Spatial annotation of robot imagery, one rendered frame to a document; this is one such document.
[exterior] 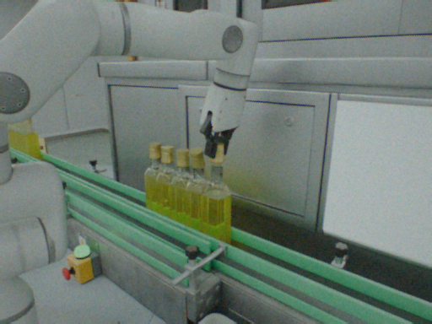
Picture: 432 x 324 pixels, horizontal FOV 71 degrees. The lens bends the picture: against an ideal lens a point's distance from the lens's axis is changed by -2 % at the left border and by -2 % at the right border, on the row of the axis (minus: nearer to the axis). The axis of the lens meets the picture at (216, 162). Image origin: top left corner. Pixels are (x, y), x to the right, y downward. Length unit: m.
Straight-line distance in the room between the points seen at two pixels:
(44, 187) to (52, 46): 0.24
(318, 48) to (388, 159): 0.28
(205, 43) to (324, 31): 0.33
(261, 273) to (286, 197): 0.21
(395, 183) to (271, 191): 0.30
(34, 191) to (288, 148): 0.55
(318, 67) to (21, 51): 0.55
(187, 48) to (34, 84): 0.23
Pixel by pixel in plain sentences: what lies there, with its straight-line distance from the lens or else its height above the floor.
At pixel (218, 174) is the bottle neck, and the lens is 0.74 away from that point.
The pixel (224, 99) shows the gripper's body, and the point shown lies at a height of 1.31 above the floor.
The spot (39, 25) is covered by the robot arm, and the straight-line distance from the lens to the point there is 0.45.
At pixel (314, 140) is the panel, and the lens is 0.74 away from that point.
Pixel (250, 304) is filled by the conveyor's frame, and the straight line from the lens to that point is 0.77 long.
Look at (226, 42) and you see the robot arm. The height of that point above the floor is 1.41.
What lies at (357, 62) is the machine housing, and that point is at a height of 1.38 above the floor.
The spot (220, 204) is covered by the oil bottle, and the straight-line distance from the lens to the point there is 0.75.
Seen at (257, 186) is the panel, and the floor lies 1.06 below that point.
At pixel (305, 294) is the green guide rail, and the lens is 0.70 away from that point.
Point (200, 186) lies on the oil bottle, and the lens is 0.78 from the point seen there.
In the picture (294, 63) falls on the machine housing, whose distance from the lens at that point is 0.75.
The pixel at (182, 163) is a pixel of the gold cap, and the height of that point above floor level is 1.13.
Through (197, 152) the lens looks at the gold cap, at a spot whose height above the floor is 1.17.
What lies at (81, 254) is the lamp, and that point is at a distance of 1.02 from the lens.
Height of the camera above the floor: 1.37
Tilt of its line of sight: 17 degrees down
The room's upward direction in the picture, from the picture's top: straight up
